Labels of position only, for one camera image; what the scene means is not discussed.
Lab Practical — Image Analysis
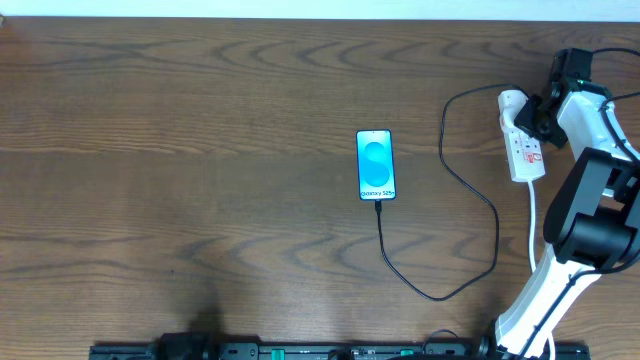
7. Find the black charging cable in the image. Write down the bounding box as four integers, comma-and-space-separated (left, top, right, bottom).
373, 82, 531, 303

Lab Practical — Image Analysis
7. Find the blue screen Galaxy smartphone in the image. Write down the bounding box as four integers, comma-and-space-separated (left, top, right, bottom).
356, 129, 397, 201

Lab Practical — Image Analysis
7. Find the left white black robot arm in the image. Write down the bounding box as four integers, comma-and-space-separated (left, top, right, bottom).
157, 332, 218, 360

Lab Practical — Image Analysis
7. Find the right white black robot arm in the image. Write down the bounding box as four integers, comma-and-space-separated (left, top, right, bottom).
486, 48, 639, 359

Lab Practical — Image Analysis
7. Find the white power strip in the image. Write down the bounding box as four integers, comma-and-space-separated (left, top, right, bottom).
503, 129, 545, 183

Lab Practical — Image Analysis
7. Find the white power strip cord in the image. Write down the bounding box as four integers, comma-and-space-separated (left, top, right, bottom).
526, 180, 557, 360

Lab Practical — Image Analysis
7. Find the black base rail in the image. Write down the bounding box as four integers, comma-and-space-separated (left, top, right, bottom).
89, 341, 591, 360

